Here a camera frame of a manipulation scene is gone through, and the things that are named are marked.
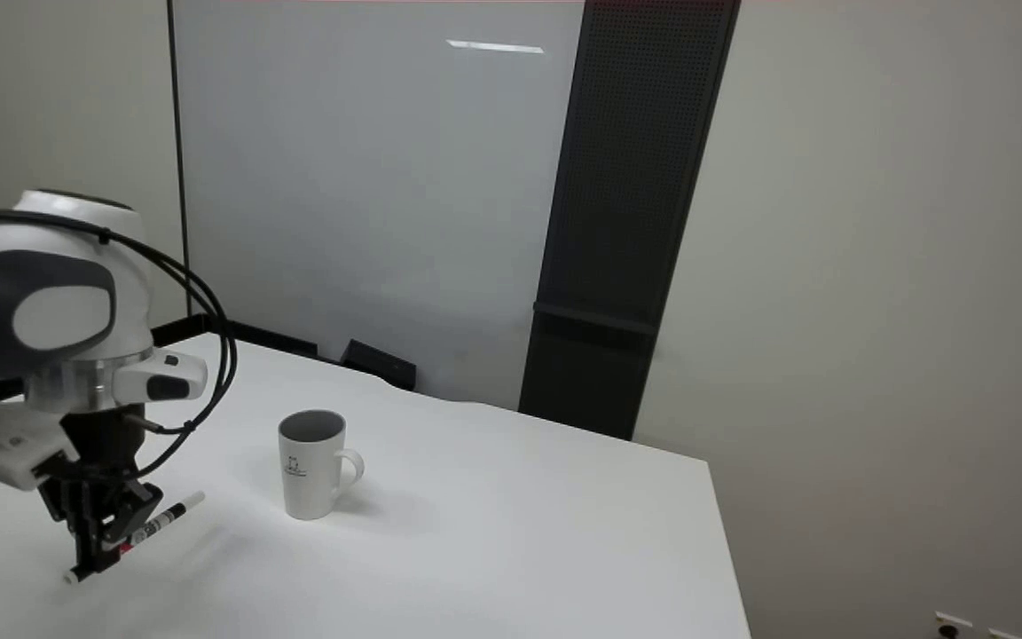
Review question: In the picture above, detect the frosted glass wall panel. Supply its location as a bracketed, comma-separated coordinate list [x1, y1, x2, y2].
[167, 0, 585, 411]

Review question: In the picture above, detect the black vertical pillar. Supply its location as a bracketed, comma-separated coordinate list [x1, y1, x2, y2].
[519, 0, 746, 444]

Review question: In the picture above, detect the white ceramic mug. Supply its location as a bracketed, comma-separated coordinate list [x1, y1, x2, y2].
[274, 408, 368, 522]

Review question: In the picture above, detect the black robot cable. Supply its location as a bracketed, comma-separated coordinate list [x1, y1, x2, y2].
[0, 207, 240, 479]

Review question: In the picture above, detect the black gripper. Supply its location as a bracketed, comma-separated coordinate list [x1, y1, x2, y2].
[31, 404, 170, 582]

